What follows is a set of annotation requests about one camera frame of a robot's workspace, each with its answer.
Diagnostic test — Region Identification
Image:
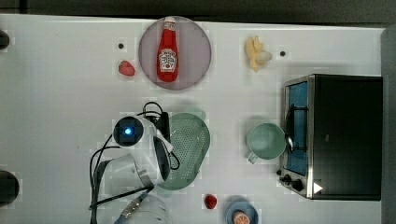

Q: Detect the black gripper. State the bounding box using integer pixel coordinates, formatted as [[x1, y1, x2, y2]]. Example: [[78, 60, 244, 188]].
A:
[[154, 112, 170, 141]]

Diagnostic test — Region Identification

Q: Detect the green plastic strainer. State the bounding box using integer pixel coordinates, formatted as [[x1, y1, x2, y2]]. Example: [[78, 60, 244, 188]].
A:
[[159, 107, 210, 190]]

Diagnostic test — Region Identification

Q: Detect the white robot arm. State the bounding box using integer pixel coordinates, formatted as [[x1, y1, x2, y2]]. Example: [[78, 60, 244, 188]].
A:
[[90, 112, 173, 224]]

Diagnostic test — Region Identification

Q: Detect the pink toy strawberry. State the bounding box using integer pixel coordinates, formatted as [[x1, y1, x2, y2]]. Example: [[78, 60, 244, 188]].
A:
[[119, 61, 135, 77]]

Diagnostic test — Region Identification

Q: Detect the red plush ketchup bottle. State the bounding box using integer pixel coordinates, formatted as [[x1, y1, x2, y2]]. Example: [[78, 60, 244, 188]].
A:
[[157, 17, 178, 82]]

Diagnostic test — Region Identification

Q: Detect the purple round plate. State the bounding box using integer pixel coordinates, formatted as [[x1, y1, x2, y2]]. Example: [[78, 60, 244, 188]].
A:
[[138, 16, 211, 91]]

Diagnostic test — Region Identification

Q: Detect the dark red toy strawberry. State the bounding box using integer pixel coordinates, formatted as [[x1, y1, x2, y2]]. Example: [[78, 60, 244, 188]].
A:
[[204, 194, 218, 209]]

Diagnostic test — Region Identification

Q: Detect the green plastic mug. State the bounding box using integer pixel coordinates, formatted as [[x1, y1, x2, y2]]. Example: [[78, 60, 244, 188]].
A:
[[246, 123, 286, 164]]

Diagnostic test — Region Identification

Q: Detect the plush peeled banana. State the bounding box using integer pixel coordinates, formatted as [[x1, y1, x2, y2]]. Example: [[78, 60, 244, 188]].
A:
[[245, 35, 273, 72]]

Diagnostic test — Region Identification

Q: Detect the blue bowl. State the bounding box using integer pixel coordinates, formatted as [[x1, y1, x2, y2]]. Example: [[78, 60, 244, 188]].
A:
[[225, 201, 259, 224]]

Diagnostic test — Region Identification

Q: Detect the toy orange slice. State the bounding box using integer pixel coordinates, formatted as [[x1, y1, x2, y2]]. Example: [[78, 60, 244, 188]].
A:
[[233, 211, 250, 224]]

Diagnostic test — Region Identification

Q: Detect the black toaster oven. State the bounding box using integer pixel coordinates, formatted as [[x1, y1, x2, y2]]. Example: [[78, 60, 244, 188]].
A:
[[276, 74, 383, 201]]

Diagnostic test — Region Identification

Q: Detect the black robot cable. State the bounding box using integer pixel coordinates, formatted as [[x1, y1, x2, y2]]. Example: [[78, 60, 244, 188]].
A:
[[89, 101, 181, 224]]

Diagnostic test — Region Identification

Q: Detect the black cylinder post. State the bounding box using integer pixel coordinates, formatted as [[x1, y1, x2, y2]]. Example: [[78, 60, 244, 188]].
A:
[[0, 30, 10, 49]]

